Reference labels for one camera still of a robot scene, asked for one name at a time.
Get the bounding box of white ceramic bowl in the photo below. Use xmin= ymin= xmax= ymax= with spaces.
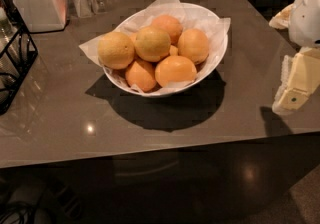
xmin=97 ymin=4 xmax=231 ymax=97

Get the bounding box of yellowish orange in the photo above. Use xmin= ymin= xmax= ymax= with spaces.
xmin=134 ymin=26 xmax=171 ymax=62
xmin=98 ymin=32 xmax=135 ymax=69

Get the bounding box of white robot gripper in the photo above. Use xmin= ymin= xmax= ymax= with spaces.
xmin=269 ymin=0 xmax=320 ymax=115

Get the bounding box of orange front left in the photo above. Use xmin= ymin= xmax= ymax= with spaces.
xmin=125 ymin=59 xmax=157 ymax=92

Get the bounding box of orange front right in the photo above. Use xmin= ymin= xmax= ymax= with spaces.
xmin=155 ymin=56 xmax=197 ymax=87

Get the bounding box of black wire rack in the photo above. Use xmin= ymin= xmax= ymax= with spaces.
xmin=0 ymin=0 xmax=38 ymax=115

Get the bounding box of white paper liner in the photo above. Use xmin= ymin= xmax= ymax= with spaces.
xmin=79 ymin=0 xmax=231 ymax=98

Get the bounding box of orange at right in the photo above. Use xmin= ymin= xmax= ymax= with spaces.
xmin=178 ymin=28 xmax=209 ymax=65

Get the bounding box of orange at back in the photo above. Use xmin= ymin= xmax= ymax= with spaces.
xmin=151 ymin=15 xmax=183 ymax=45

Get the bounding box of small hidden orange centre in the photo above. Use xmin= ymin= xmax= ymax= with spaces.
xmin=169 ymin=45 xmax=178 ymax=56

